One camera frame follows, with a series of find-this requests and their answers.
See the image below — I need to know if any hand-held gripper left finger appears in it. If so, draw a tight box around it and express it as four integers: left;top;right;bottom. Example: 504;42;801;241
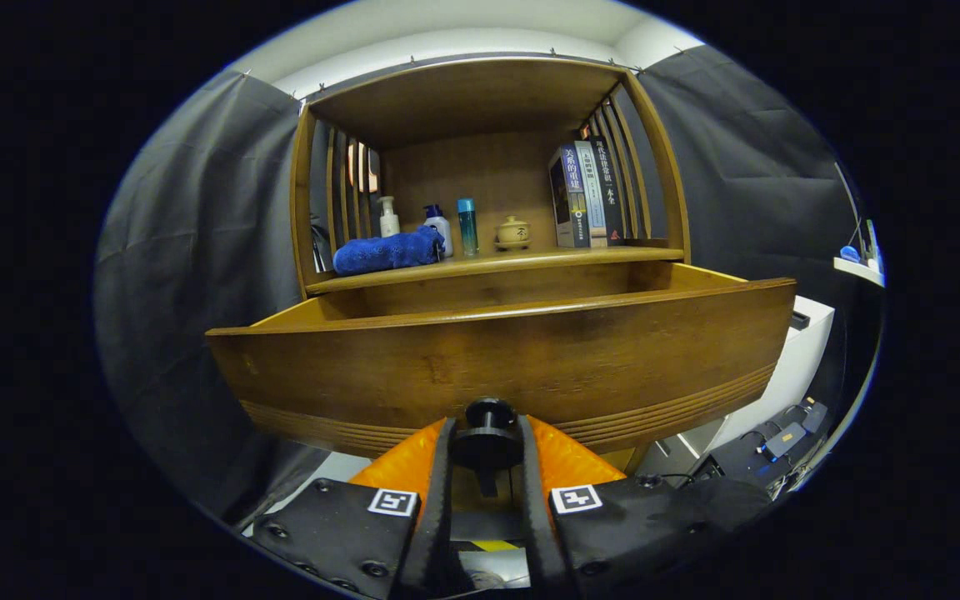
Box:
248;417;458;600

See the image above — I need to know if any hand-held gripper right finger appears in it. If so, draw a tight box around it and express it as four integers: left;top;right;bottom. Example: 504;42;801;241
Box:
517;415;774;600

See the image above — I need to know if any wooden drawer with black knob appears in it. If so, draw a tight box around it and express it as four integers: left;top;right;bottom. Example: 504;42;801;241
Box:
205;261;798;498

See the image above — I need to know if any wooden countertop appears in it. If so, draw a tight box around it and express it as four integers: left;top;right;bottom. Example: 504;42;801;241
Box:
305;238;686;294

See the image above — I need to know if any white side cabinet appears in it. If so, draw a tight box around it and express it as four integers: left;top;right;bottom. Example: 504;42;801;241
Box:
637;296;836;480

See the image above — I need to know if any wooden cabinet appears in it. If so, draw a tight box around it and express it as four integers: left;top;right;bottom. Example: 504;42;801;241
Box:
290;57;693;301

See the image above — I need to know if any blue towel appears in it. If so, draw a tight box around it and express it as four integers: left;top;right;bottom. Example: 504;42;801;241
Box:
332;226;448;277

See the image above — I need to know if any beige lidded teacup with saucer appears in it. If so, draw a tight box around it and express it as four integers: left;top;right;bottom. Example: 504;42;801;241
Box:
494;216;533;252

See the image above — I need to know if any white lotion bottle blue cap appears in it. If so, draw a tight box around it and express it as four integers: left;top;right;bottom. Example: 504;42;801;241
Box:
423;204;453;258

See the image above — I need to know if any teal bottle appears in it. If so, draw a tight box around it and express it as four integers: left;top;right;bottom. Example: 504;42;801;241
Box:
457;198;479;258

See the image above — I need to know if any book with blue spine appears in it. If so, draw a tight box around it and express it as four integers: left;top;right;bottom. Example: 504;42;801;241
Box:
548;143;591;249

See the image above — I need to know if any book with black spine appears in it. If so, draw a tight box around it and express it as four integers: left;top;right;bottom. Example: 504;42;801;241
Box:
588;136;627;246

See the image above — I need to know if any black device with cables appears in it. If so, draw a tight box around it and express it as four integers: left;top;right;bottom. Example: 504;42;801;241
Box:
692;398;829;494

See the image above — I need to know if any white wall shelf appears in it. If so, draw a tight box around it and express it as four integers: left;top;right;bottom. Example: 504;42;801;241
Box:
833;254;885;288

